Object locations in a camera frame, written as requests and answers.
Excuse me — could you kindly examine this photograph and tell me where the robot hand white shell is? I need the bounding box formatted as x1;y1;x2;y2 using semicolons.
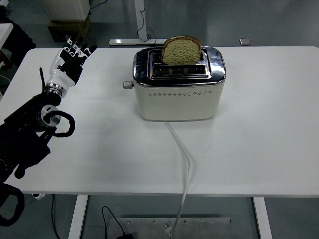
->
45;36;98;92

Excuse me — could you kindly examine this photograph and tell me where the cream and chrome toaster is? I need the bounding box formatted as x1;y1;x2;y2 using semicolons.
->
132;46;227;122

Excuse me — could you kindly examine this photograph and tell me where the brown cardboard box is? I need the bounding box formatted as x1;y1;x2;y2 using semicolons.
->
47;13;92;42

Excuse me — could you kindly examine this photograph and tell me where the black ribbed foam block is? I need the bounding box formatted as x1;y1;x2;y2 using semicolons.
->
7;21;37;68

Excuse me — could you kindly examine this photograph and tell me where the white cabinet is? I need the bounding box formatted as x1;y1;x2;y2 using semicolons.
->
39;0;91;21

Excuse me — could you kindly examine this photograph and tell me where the white side table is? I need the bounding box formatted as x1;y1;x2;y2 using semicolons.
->
0;22;13;49

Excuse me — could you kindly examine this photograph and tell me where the white desk stand with foot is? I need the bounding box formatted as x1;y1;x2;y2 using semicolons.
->
109;0;167;46

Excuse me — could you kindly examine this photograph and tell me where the brown bread slice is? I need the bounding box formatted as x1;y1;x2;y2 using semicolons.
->
161;35;202;66

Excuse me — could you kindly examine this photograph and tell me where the white table leg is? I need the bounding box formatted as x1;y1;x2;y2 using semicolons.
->
67;194;89;239
252;197;274;239

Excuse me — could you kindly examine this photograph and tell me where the grey metal plate with screws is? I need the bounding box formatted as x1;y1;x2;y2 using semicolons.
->
109;217;232;239

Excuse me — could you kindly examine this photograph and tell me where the black looped floor cable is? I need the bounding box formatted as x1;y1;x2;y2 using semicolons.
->
136;0;158;47

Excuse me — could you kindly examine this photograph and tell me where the thin black hanging cable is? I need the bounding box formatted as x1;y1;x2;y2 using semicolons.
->
51;194;63;239

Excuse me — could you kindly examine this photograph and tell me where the white toaster power cord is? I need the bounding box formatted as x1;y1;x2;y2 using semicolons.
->
163;120;193;237

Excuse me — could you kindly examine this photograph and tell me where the black cable with power adapter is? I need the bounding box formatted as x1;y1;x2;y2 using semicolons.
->
101;206;134;239

